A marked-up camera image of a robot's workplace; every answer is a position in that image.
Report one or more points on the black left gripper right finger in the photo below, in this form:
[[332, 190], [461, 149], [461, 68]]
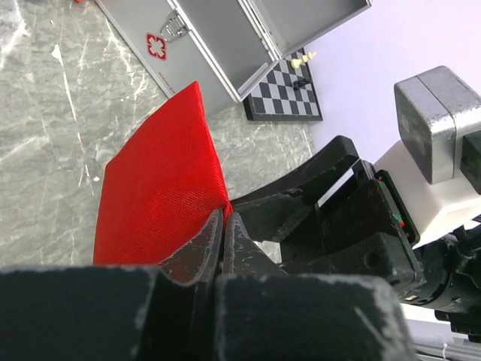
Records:
[[265, 314]]

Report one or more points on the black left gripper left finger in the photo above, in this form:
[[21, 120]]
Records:
[[115, 312]]

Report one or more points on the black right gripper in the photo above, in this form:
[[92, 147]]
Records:
[[363, 229]]

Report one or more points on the red first aid pouch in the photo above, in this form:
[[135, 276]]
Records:
[[161, 187]]

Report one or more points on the grey metal storage box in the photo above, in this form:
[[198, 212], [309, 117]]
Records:
[[226, 46]]

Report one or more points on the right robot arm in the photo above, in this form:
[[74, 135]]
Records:
[[451, 266]]

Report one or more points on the chess board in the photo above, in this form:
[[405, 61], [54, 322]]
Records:
[[274, 98]]

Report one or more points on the black chess piece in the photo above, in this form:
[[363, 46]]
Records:
[[301, 83]]

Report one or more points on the cream chess pawn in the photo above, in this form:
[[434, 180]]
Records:
[[296, 63]]

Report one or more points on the cream chess piece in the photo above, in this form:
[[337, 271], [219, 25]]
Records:
[[308, 56]]

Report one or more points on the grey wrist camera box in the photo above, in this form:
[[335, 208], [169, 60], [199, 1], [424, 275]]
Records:
[[435, 110]]

